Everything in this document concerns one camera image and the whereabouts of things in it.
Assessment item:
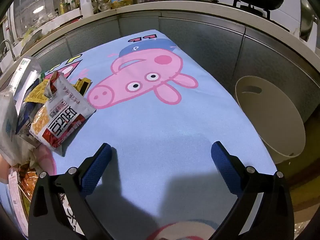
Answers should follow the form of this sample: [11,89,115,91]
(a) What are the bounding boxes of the steel wok lid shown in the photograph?
[299,0,320,42]

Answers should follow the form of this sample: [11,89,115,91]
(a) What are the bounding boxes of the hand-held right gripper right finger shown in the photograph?
[211,141,295,240]

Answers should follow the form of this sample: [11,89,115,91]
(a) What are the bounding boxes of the beige round bin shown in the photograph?
[234,76,307,158]

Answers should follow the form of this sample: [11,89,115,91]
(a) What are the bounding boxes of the white plastic bag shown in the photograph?
[0,90,38,167]

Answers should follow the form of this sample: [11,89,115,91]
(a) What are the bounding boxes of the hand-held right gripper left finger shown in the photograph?
[28,142,113,240]

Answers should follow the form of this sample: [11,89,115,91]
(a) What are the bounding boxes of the white plastic jug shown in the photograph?
[79,0,95,16]

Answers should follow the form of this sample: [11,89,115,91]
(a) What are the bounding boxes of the white packet pink label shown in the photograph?
[7,167,29,237]

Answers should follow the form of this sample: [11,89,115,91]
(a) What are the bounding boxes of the white packet black print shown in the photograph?
[62,200,84,233]

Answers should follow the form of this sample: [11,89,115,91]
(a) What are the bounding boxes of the white orange snack packet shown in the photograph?
[29,71,97,157]

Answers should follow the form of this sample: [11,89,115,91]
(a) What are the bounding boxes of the barred window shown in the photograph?
[12,0,80,38]

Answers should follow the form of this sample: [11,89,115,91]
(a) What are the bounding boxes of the round metal lid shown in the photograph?
[21,29,43,49]

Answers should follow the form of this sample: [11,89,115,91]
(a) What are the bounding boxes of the steel faucet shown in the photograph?
[0,39,16,62]

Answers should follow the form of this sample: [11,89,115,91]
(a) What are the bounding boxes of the clear plastic package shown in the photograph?
[9,57,42,120]

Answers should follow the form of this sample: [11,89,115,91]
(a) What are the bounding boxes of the row of sauce bottles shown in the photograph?
[57,0,82,15]

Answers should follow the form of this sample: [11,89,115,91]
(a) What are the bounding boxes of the small yellow black packet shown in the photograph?
[74,78,91,97]

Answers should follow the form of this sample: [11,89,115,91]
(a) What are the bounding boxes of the cartoon pig printed blanket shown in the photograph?
[0,30,277,240]

